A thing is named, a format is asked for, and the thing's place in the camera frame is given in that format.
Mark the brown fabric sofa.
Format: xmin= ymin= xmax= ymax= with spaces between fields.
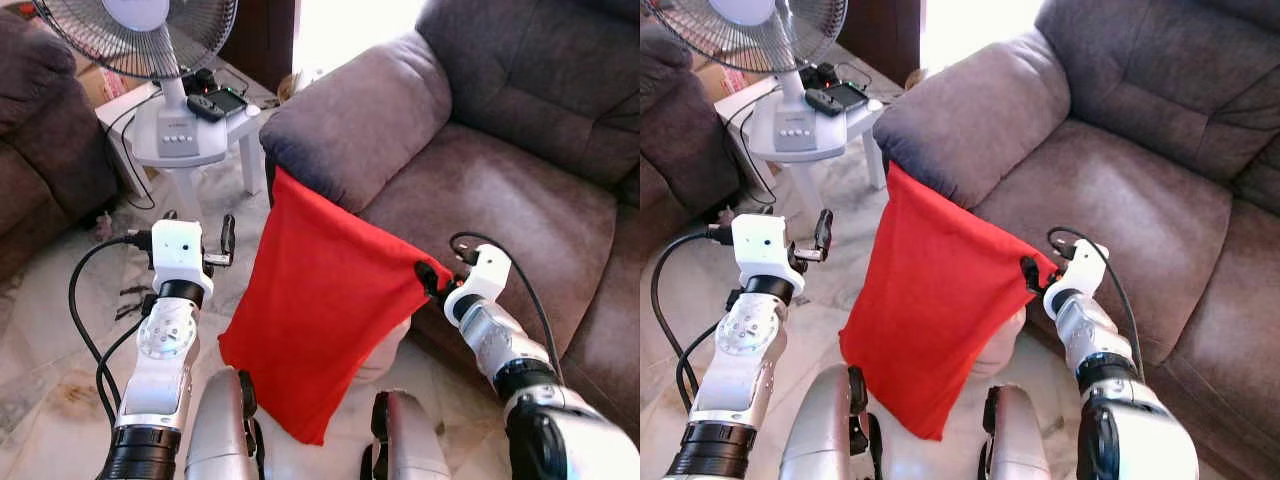
xmin=258 ymin=0 xmax=641 ymax=441
xmin=872 ymin=0 xmax=1280 ymax=471

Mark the white table fan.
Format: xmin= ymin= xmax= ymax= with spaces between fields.
xmin=35 ymin=0 xmax=266 ymax=169
xmin=645 ymin=0 xmax=886 ymax=166

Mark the black flat electronic device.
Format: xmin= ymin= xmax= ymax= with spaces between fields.
xmin=205 ymin=85 xmax=251 ymax=114
xmin=825 ymin=80 xmax=873 ymax=109

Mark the silver right robot leg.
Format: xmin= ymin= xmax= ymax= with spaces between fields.
xmin=980 ymin=385 xmax=1051 ymax=480
xmin=362 ymin=390 xmax=453 ymax=480

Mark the silver robot leg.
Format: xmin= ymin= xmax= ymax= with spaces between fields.
xmin=185 ymin=368 xmax=263 ymax=480
xmin=980 ymin=385 xmax=1051 ymax=480
xmin=362 ymin=390 xmax=453 ymax=480
xmin=778 ymin=363 xmax=871 ymax=480

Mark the dark brown armchair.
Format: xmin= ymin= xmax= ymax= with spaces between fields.
xmin=640 ymin=35 xmax=741 ymax=216
xmin=0 ymin=10 xmax=121 ymax=281

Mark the silver left robot leg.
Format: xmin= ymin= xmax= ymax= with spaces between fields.
xmin=185 ymin=368 xmax=263 ymax=480
xmin=778 ymin=363 xmax=871 ymax=480

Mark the dark brown wooden door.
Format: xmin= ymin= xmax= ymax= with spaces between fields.
xmin=220 ymin=0 xmax=301 ymax=93
xmin=840 ymin=0 xmax=923 ymax=86

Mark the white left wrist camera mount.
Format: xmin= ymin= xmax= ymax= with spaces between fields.
xmin=731 ymin=213 xmax=806 ymax=291
xmin=150 ymin=219 xmax=215 ymax=291

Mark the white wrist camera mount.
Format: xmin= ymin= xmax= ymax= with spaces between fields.
xmin=444 ymin=244 xmax=514 ymax=323
xmin=731 ymin=213 xmax=806 ymax=291
xmin=1043 ymin=238 xmax=1110 ymax=316
xmin=150 ymin=219 xmax=215 ymax=291

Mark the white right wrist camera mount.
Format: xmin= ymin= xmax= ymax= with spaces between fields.
xmin=444 ymin=244 xmax=514 ymax=323
xmin=1043 ymin=238 xmax=1110 ymax=316

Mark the black fan power cable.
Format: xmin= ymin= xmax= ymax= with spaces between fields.
xmin=725 ymin=95 xmax=776 ymax=206
xmin=104 ymin=95 xmax=161 ymax=211

